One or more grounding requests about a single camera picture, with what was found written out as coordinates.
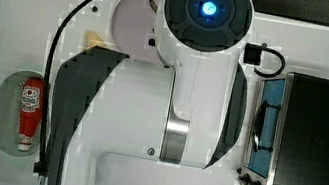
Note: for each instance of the red plush ketchup bottle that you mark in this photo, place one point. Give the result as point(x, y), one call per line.
point(30, 113)

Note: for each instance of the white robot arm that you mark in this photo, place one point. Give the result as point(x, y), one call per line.
point(185, 109)

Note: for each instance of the green oval strainer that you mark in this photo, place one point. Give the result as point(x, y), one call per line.
point(10, 95)

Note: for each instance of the lilac round plate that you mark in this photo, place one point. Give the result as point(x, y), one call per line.
point(133, 30)

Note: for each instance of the yellow plush banana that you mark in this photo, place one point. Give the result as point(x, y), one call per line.
point(93, 40)

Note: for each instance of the black toaster oven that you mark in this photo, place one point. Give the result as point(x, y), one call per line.
point(288, 143)

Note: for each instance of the black cable connector block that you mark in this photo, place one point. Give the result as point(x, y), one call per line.
point(252, 55)

